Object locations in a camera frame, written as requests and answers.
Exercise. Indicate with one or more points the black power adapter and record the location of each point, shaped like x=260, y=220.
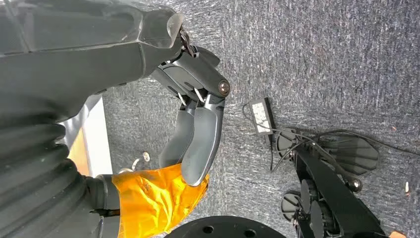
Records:
x=262, y=116

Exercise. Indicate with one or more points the black wheeled stand base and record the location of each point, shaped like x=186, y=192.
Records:
x=338, y=197

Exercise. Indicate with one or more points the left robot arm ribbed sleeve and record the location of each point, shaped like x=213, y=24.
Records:
x=32, y=184

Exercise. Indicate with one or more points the black round disc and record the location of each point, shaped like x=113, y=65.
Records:
x=226, y=228

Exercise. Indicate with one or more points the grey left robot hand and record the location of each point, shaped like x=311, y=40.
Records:
x=82, y=62

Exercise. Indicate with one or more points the white desk side panel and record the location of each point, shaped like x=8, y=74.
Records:
x=96, y=148

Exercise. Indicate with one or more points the orange foil wrapped robot part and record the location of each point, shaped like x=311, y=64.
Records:
x=151, y=203

